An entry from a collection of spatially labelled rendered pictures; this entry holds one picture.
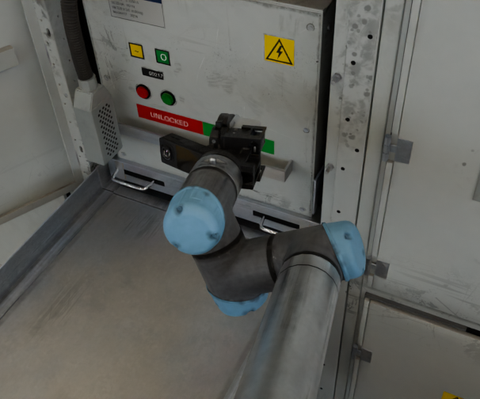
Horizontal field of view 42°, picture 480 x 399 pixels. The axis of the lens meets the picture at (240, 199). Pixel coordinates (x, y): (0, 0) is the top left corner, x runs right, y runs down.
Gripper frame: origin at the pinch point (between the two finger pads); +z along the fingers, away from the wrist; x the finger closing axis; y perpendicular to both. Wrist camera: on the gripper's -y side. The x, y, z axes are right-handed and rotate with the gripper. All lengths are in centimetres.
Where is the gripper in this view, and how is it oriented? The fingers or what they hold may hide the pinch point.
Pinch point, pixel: (233, 123)
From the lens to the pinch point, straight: 108.7
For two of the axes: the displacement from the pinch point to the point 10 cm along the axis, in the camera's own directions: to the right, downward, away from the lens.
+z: 2.0, -4.8, 8.6
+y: 9.8, 1.0, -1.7
